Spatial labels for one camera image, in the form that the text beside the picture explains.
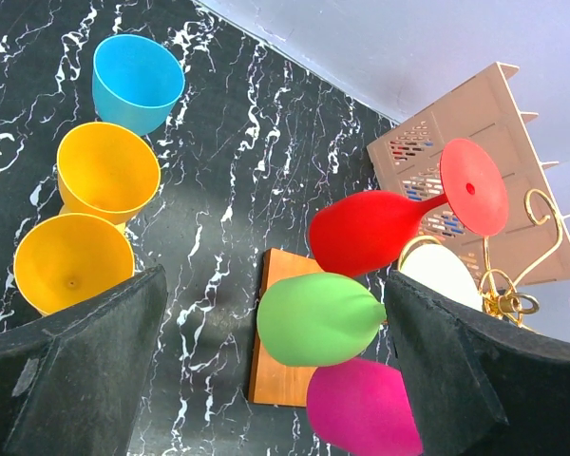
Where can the orange wooden rack base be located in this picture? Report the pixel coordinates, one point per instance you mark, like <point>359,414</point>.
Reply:
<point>278,374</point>

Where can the green wine glass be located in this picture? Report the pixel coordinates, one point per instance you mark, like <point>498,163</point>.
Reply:
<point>343,317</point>

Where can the red wine glass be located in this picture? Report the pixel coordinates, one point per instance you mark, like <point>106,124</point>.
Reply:
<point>368,230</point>

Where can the gold wire glass rack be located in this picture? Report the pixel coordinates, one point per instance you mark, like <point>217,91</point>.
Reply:
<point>494,287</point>

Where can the magenta wine glass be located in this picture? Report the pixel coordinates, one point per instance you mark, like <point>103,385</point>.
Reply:
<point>362,406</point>

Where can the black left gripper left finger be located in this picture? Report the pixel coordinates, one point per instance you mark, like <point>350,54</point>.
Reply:
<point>71,382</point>

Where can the pink plastic file organizer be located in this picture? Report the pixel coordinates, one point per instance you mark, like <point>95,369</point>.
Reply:
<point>483,110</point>

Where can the yellow-base orange wine glass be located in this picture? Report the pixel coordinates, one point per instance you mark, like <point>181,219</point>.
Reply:
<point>70,258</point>

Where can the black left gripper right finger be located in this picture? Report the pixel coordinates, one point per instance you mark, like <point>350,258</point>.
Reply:
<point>477,385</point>

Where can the blue wine glass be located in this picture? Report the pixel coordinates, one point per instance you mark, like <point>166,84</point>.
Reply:
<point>135,83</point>

